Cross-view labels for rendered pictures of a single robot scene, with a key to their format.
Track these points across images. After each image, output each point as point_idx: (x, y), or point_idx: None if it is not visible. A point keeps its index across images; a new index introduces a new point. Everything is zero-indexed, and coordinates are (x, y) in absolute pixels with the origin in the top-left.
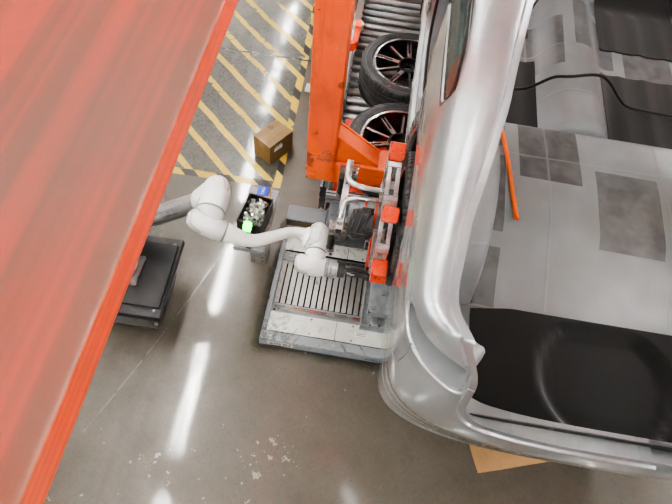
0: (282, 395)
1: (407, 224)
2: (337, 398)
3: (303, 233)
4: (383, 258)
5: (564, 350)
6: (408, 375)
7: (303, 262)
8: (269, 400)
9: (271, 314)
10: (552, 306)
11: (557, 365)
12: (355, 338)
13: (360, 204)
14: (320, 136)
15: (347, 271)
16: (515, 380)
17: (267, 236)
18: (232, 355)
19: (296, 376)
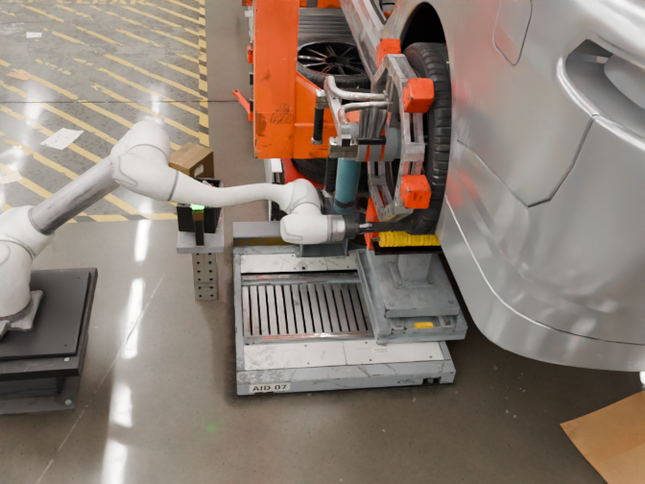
0: (294, 459)
1: (465, 61)
2: (377, 444)
3: (283, 189)
4: (417, 172)
5: None
6: (587, 199)
7: (295, 221)
8: (276, 471)
9: (246, 350)
10: None
11: None
12: (375, 356)
13: (358, 124)
14: (273, 81)
15: (360, 223)
16: None
17: (236, 189)
18: (200, 421)
19: (306, 427)
